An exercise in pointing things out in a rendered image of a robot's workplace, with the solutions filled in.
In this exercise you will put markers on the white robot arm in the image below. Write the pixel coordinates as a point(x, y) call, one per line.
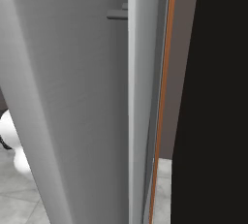
point(11, 137)

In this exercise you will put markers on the grey fridge door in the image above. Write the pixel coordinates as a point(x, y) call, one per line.
point(77, 98)

